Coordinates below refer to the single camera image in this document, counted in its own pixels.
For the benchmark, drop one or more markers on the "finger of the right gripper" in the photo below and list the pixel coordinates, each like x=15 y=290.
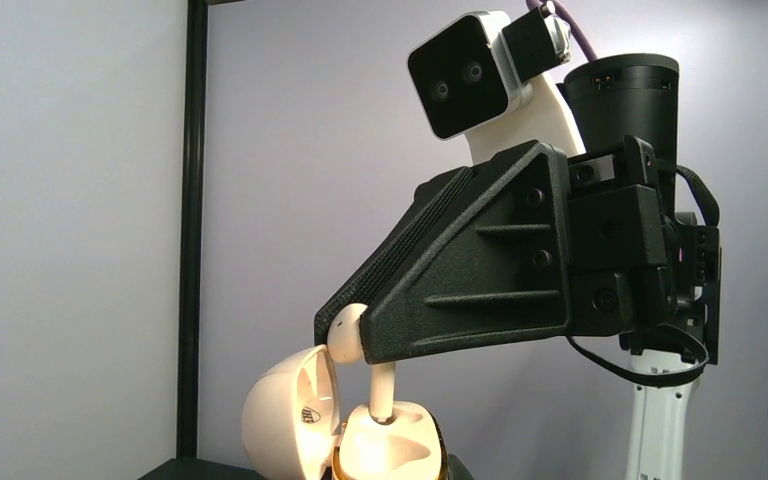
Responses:
x=430 y=201

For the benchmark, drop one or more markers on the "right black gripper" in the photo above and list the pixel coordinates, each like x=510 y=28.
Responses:
x=494 y=268

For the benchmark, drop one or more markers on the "white earbud table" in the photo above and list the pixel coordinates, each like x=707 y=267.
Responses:
x=345 y=347

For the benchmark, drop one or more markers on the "beige small earbuds case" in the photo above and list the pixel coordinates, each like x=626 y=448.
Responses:
x=291 y=428

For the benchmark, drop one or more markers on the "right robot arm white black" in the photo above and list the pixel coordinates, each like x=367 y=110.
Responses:
x=633 y=94

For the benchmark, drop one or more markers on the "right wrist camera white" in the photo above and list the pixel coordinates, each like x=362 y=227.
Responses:
x=486 y=77

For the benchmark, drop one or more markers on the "black enclosure frame post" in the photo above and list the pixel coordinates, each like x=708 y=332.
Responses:
x=190 y=263

